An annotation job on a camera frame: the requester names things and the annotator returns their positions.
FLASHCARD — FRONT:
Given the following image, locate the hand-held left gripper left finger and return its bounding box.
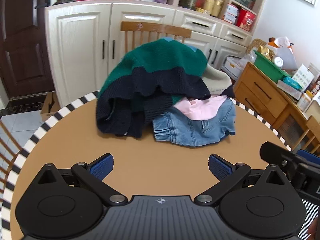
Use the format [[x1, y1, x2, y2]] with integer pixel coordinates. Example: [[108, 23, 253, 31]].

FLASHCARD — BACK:
[[37, 152, 128, 207]]

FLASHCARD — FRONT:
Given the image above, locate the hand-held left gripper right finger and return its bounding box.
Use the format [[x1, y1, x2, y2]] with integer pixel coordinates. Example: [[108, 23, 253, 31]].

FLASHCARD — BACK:
[[194, 154, 288, 207]]

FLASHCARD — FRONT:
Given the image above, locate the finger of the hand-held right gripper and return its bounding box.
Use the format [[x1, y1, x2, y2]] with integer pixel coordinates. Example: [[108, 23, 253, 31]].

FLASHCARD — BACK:
[[297, 149, 320, 165], [259, 141, 298, 167]]

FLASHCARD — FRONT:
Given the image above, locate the green navy blue knit sweater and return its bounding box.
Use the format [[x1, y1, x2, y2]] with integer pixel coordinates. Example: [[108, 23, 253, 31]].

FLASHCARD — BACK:
[[96, 37, 236, 139]]

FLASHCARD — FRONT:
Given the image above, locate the black white striped shirt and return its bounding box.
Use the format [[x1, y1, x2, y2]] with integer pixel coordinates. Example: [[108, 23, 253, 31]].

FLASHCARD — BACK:
[[299, 199, 320, 240]]

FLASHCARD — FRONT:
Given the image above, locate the wooden sideboard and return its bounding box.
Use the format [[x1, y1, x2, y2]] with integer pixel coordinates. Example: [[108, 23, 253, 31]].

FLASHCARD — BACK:
[[233, 62, 320, 153]]

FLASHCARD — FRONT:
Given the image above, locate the pink garment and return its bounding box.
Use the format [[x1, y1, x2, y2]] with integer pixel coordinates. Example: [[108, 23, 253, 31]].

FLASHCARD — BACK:
[[173, 95, 228, 121]]

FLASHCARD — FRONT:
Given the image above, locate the teal tissue pack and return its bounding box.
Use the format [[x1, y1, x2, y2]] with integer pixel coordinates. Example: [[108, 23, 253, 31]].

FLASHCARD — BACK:
[[283, 77, 303, 90]]

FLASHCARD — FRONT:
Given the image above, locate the white desk calendar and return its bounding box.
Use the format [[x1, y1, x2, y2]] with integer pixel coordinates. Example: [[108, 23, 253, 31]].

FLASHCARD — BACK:
[[291, 64, 318, 92]]

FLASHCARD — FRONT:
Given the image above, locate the cardboard box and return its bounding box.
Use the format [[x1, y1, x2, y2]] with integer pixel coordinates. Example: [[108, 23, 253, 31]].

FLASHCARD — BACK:
[[40, 92, 61, 122]]

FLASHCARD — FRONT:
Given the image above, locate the green plastic bin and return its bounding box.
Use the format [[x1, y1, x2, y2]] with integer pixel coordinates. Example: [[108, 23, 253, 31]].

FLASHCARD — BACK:
[[253, 50, 292, 83]]

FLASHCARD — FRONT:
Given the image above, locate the white plastic basket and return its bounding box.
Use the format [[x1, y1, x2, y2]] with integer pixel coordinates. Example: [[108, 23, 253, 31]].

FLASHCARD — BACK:
[[223, 56, 247, 77]]

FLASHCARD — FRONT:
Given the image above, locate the white orange plush toy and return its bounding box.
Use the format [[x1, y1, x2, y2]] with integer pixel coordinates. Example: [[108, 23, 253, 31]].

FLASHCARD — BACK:
[[266, 36, 299, 71]]

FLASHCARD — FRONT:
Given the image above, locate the white cabinet with shelves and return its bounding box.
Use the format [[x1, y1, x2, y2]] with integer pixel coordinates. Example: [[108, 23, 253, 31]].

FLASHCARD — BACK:
[[44, 0, 270, 108]]

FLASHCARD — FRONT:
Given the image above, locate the red gift box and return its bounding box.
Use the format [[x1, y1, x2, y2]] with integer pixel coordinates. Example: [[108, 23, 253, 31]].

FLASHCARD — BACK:
[[236, 8, 257, 32]]

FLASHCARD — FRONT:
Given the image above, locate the white red box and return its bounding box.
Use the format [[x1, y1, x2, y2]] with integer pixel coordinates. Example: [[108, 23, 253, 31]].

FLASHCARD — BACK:
[[223, 3, 239, 24]]

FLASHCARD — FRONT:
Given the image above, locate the dark brown door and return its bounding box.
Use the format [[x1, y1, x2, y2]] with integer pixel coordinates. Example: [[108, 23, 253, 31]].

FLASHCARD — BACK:
[[0, 0, 56, 99]]

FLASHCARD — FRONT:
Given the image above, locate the yellow tin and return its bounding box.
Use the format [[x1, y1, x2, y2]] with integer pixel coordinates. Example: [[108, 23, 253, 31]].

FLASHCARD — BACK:
[[203, 0, 216, 14], [212, 0, 224, 18]]

